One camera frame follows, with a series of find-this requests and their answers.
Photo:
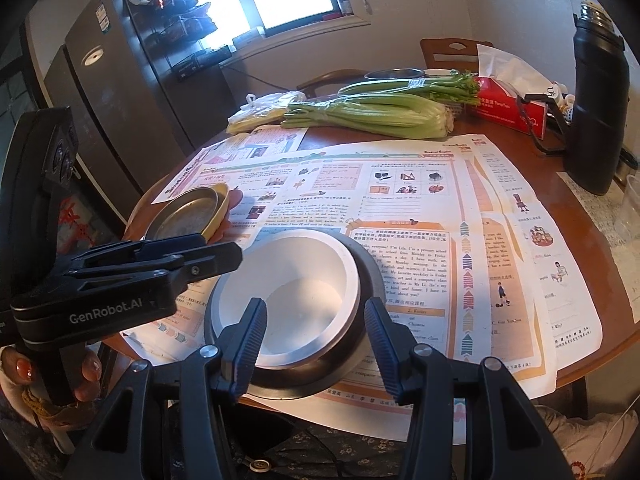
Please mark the clear plastic cup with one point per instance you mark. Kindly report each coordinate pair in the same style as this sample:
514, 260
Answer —
629, 210

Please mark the grey refrigerator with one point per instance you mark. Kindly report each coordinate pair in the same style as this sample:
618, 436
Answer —
110, 110

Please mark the yellow leaf-shaped plate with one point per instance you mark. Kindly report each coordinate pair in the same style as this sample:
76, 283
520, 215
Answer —
220, 210

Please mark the thin leafy celery bunch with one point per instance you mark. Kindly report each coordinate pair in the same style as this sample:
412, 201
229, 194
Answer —
400, 87

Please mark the white textured table mat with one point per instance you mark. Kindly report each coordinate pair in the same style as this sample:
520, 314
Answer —
610, 270

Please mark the thick celery bunch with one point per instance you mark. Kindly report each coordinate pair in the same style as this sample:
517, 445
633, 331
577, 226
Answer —
375, 117

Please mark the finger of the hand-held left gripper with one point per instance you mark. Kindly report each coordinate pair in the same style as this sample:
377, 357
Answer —
210, 262
165, 243

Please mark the person's left hand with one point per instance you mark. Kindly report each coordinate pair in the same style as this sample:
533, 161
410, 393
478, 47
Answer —
20, 367

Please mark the small steel bowl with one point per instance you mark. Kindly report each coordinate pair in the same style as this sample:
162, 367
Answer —
392, 74

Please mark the shallow round steel plate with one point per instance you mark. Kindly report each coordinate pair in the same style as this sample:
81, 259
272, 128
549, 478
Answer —
182, 215

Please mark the black thermos bottle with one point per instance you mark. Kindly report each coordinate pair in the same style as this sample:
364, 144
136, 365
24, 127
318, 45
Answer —
597, 110

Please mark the person's left forearm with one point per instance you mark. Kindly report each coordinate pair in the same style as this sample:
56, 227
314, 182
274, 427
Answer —
30, 420

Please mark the orange flower-shaped plate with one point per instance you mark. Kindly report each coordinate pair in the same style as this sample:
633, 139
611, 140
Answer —
234, 199

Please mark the wooden chair with cutout back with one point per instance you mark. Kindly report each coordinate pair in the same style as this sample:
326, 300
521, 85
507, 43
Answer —
450, 52

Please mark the pink-titled newspaper sheet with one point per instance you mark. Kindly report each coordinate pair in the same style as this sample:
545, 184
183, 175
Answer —
250, 150

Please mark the small white bowl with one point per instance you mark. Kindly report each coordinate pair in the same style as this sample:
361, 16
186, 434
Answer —
440, 72

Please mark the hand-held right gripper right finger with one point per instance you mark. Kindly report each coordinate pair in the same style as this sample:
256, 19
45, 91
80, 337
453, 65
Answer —
385, 350

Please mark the round white fridge magnet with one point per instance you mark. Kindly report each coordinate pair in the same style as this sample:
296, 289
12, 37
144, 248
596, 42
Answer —
92, 55

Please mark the person's dark floral clothing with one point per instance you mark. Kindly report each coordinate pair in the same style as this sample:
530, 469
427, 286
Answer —
325, 445

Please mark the newspaper sheet with cartoon figures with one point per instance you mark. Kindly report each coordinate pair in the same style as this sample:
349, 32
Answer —
545, 260

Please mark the large printed newspaper sheet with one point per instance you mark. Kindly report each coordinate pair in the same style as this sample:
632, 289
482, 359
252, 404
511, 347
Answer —
425, 240

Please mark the red tissue box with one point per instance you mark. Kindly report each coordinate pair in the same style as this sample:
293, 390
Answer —
505, 102

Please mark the small white bottles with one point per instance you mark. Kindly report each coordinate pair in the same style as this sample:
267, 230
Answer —
561, 100

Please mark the plastic bag of yellow food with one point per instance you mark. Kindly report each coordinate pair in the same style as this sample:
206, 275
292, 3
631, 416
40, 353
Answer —
265, 110

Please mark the red paper bowl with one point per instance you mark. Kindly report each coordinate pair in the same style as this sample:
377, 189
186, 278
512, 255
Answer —
300, 285

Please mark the light floral cloth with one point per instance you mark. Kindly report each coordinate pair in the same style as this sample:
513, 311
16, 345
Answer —
590, 440

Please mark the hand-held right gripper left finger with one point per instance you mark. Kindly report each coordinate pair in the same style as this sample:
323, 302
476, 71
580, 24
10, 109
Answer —
247, 345

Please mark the wooden chair with curved back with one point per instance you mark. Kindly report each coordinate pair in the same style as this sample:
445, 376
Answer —
330, 80

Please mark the large steel bowl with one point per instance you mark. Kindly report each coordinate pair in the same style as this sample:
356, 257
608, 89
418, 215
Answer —
367, 280

